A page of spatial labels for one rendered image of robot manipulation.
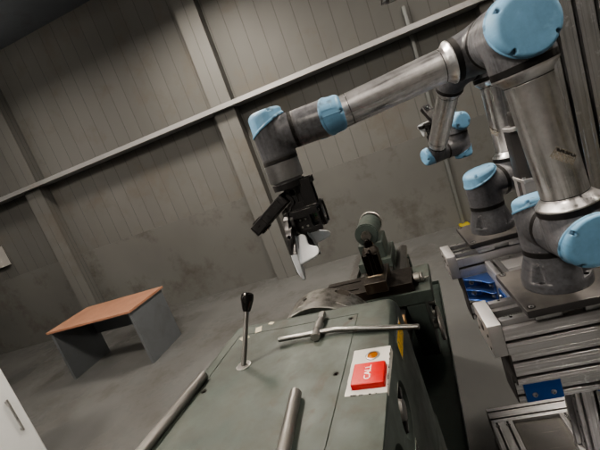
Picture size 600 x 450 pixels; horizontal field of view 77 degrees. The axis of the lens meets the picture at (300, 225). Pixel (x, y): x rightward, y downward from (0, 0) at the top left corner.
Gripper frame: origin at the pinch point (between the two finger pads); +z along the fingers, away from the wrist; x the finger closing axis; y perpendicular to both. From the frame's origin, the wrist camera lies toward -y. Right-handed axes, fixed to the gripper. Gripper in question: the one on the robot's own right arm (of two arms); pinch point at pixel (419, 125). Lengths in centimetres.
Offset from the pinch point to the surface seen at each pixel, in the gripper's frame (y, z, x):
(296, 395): 17, -119, -103
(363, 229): 41, 26, -43
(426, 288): 60, -34, -44
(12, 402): 53, 129, -332
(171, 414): 14, -107, -128
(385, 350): 21, -115, -84
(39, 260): -47, 513, -452
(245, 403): 17, -111, -113
